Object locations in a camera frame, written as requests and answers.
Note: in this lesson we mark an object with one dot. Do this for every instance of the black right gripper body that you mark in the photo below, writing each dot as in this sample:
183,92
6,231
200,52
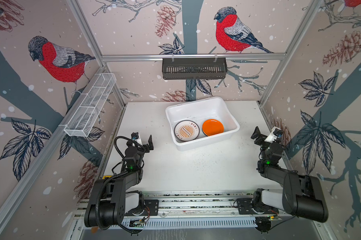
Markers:
264,147

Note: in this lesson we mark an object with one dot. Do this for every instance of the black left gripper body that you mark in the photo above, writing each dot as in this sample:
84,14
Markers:
140,152

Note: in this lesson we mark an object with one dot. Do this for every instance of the orange plate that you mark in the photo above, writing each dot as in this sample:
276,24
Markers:
212,127

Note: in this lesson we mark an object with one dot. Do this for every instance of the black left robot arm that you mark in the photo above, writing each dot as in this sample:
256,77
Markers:
110,200

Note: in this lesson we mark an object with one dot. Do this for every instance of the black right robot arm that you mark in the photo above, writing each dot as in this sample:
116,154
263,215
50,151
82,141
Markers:
300,196

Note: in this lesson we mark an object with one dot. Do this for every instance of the white plastic bin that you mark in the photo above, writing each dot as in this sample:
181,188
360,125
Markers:
198,112

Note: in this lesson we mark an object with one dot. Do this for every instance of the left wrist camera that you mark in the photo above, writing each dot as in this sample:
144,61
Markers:
136,137

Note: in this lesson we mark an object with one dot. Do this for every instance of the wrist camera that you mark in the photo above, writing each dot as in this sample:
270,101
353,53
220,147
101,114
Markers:
136,137
274,136

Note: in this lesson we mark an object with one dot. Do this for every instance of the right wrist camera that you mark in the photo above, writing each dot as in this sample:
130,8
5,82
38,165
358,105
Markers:
274,136

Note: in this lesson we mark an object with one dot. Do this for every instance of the white wire mesh shelf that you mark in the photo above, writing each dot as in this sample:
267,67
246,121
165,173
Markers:
84,118

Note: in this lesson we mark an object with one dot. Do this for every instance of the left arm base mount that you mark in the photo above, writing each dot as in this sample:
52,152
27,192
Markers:
149,208

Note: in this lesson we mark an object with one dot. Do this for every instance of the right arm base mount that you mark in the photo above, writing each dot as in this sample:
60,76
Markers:
246,207

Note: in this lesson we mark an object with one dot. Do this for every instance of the black hanging wire basket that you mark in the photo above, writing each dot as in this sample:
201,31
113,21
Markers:
194,68

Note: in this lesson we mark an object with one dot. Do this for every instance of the aluminium horizontal rail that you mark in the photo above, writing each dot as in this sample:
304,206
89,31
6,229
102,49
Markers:
230,57

